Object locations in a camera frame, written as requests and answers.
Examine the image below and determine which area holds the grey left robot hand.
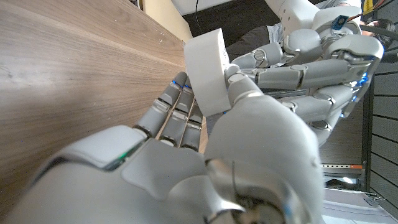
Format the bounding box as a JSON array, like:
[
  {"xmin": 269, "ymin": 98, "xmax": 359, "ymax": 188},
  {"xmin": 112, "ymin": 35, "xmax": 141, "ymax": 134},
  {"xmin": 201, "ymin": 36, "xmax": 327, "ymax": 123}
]
[{"xmin": 224, "ymin": 28, "xmax": 385, "ymax": 147}]

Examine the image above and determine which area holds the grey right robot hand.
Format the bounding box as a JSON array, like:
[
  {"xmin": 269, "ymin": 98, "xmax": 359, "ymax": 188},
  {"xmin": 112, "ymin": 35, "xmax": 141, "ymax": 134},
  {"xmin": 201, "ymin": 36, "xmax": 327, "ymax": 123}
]
[{"xmin": 6, "ymin": 72, "xmax": 326, "ymax": 224}]

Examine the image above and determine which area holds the white kitchen timer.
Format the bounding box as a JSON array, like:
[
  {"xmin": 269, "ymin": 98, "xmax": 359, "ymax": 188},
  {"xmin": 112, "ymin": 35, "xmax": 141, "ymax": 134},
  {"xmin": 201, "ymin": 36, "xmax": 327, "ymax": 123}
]
[{"xmin": 183, "ymin": 27, "xmax": 233, "ymax": 118}]

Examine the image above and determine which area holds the person in dark trousers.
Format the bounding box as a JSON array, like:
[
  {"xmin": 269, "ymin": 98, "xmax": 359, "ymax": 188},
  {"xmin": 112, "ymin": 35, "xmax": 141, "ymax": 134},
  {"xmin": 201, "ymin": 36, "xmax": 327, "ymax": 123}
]
[{"xmin": 225, "ymin": 0, "xmax": 397, "ymax": 62}]

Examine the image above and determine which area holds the silver backdrop clip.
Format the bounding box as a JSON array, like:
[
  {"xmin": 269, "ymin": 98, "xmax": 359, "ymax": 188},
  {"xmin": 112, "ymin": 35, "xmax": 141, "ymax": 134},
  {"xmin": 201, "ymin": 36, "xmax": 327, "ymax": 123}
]
[{"xmin": 363, "ymin": 192, "xmax": 387, "ymax": 207}]

